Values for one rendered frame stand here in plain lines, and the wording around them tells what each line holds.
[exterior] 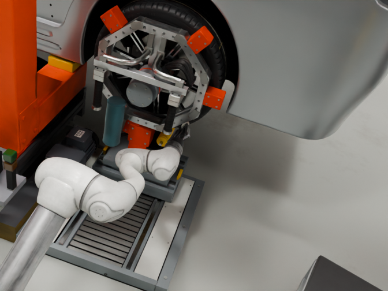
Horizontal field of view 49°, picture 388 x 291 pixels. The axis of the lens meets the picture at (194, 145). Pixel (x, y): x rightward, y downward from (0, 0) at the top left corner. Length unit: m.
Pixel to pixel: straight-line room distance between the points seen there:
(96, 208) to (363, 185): 2.46
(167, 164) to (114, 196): 0.53
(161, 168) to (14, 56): 0.73
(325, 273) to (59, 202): 1.32
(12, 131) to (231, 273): 1.33
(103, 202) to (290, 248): 1.57
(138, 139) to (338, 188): 1.63
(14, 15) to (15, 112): 0.43
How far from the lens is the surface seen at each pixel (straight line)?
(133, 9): 2.05
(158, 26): 1.95
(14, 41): 1.76
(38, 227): 1.44
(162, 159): 1.87
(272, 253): 2.61
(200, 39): 1.90
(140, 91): 1.93
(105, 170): 2.53
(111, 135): 2.16
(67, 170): 1.43
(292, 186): 3.09
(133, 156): 1.90
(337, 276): 2.23
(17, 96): 1.89
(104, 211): 1.35
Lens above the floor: 1.91
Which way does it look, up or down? 38 degrees down
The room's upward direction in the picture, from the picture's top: 16 degrees clockwise
